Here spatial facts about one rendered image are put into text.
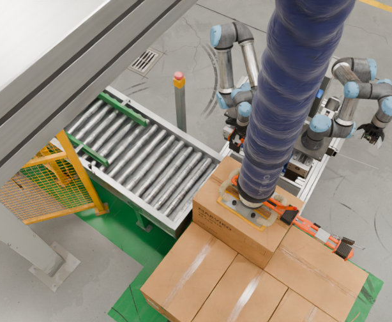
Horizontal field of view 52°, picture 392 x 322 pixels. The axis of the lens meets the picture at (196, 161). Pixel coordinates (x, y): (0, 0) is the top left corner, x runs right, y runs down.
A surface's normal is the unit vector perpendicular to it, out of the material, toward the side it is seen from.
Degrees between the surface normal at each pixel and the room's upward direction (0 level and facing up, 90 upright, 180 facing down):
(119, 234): 0
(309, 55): 78
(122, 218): 0
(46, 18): 0
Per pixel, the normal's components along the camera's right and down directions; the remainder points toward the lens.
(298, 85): 0.04, 0.70
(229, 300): 0.00, -0.48
